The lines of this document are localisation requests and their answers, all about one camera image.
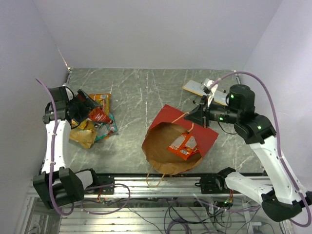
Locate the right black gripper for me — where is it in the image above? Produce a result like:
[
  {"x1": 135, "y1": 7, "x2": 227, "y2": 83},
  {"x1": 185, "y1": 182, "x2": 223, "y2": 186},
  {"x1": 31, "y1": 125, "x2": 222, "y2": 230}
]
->
[{"x1": 184, "y1": 95, "x2": 240, "y2": 128}]

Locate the orange kettle chips bag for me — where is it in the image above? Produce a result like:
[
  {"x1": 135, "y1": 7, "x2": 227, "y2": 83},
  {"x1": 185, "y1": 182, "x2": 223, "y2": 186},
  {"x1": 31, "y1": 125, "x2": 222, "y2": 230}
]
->
[{"x1": 88, "y1": 93, "x2": 111, "y2": 115}]

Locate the teal snack packet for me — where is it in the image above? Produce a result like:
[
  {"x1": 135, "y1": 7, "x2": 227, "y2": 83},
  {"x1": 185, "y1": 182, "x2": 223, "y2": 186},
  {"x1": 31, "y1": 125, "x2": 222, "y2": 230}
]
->
[{"x1": 95, "y1": 113, "x2": 118, "y2": 142}]

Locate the red paper bag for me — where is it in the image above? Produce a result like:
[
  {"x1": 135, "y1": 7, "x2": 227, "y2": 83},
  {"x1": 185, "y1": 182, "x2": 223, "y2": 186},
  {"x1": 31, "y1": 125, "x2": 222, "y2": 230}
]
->
[{"x1": 141, "y1": 105, "x2": 218, "y2": 177}]

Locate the gold brown snack packet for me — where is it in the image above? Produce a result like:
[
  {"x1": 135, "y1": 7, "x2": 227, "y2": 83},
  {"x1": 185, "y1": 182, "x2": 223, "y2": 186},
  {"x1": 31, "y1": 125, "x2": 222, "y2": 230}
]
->
[{"x1": 69, "y1": 120, "x2": 97, "y2": 149}]

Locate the yellow candy packet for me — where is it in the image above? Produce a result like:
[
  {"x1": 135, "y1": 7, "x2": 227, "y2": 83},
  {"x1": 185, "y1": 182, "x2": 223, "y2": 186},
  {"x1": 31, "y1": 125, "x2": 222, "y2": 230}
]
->
[{"x1": 71, "y1": 120, "x2": 88, "y2": 130}]

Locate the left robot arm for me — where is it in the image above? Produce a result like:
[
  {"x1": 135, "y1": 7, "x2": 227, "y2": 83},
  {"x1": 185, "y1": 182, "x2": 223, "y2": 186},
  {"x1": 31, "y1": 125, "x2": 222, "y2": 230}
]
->
[{"x1": 33, "y1": 85, "x2": 99, "y2": 210}]

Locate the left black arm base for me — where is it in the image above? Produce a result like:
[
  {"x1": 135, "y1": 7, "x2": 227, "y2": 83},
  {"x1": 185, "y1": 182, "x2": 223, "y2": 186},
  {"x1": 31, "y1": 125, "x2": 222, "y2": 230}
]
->
[{"x1": 95, "y1": 175, "x2": 115, "y2": 195}]

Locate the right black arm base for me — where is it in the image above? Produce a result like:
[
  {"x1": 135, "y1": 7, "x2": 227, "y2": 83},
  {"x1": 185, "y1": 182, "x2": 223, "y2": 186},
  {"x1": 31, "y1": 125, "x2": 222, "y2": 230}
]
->
[{"x1": 195, "y1": 174, "x2": 226, "y2": 194}]

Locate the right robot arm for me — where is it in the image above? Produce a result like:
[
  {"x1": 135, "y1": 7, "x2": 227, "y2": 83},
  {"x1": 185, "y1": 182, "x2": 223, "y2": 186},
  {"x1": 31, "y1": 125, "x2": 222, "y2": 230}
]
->
[{"x1": 184, "y1": 84, "x2": 312, "y2": 222}]

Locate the orange snack packet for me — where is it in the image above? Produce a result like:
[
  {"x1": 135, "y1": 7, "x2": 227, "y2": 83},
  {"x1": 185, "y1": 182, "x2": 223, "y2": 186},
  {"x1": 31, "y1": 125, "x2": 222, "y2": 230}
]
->
[{"x1": 167, "y1": 131, "x2": 199, "y2": 160}]

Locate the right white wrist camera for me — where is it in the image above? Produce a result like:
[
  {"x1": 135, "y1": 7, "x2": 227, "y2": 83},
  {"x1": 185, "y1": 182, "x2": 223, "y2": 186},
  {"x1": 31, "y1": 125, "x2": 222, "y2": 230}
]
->
[{"x1": 200, "y1": 78, "x2": 218, "y2": 105}]

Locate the aluminium frame rail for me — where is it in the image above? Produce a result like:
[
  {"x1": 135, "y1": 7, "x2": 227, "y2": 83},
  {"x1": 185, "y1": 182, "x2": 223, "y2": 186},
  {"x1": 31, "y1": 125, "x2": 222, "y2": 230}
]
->
[{"x1": 26, "y1": 176, "x2": 273, "y2": 198}]

